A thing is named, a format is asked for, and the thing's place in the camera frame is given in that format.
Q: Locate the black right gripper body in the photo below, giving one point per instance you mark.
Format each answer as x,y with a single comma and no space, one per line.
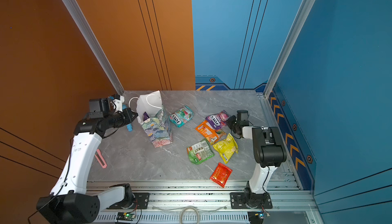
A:
233,124

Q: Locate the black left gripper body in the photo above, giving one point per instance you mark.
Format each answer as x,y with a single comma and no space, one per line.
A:
123,119

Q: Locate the purple Fox's berries bag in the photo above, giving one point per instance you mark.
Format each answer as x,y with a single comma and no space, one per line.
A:
218,121

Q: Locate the yellow snack bag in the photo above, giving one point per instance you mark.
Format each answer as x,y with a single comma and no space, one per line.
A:
226,148

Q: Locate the orange snack bag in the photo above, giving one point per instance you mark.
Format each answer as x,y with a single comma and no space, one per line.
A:
209,133

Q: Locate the floral paper gift bag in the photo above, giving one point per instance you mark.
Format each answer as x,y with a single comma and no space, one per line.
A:
157,127

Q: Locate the red snack packet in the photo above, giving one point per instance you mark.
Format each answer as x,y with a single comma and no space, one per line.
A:
221,175

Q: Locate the teal Fox's candy bag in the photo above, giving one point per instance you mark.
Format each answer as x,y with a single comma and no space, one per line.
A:
181,116

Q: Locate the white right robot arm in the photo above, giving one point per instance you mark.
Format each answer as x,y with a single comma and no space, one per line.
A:
269,153

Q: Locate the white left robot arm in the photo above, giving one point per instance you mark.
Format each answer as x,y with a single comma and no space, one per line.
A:
68,202

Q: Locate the green snack bag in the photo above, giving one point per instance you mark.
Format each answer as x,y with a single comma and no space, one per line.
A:
200,152

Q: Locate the pink plastic clip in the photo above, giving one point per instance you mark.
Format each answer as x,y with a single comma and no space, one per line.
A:
99,157

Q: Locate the right circuit board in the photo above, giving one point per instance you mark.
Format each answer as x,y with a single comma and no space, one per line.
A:
257,217

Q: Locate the green circuit board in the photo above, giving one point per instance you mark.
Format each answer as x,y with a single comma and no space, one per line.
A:
126,217

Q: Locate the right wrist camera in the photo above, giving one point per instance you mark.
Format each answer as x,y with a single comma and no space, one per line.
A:
242,118

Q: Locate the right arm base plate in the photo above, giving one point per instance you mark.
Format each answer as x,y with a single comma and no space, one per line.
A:
241,200

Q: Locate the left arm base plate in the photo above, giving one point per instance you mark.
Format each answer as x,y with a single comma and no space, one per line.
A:
140,201

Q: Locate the aluminium frame rail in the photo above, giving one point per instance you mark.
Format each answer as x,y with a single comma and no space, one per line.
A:
286,195

